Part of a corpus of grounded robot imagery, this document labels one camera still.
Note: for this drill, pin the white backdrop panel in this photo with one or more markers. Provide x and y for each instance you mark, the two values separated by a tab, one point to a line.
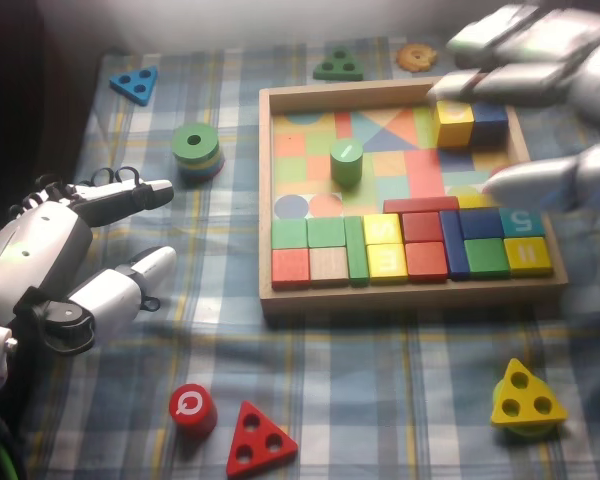
230	20

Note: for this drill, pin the green triangle block with holes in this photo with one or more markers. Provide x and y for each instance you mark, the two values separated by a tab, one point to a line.
339	75

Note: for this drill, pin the yellow cube with number five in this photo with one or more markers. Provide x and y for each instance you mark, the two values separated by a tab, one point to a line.
452	130

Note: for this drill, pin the dark blue cube block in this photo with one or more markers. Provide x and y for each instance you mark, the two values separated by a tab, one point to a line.
490	127

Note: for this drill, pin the red triangle block with holes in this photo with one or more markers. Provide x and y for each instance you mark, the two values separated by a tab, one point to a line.
260	436

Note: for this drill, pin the blue triangle block with holes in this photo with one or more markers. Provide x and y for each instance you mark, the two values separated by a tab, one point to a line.
149	95

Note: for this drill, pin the green cylinder block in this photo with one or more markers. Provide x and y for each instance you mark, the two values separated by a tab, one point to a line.
346	165

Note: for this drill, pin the yellow triangle block with holes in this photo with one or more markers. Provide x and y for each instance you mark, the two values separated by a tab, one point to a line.
526	397

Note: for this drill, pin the blue plaid cloth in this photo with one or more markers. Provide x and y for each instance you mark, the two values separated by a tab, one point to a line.
330	375

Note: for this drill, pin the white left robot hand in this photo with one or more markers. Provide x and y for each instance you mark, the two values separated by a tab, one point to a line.
35	245

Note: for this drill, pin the wooden tray with colourful print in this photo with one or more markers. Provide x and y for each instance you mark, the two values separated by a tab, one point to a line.
405	297

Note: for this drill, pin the red cylinder with letter Q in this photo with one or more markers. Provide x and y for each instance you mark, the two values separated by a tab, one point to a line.
192	407

